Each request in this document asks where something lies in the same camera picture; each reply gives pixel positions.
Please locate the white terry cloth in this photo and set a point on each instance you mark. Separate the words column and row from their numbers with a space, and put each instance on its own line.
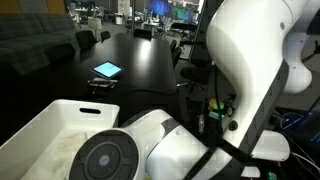
column 63, row 156

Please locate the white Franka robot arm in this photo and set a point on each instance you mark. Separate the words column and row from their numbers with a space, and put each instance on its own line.
column 246, row 66

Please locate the white plastic box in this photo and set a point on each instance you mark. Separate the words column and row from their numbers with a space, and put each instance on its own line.
column 50, row 113

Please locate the tablet with bright screen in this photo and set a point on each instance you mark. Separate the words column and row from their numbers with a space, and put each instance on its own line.
column 107, row 69

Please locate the colourful toy block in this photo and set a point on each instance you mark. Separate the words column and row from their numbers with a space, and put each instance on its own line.
column 216, row 104

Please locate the teal flat object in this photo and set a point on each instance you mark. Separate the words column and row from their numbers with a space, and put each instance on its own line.
column 216, row 115

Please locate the blue background screen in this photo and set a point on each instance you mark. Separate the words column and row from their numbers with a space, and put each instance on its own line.
column 160, row 6

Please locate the white floor lamp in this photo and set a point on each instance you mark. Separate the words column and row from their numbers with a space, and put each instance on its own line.
column 95, row 23

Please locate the green plaid sofa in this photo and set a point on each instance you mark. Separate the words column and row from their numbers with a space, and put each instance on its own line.
column 23, row 33

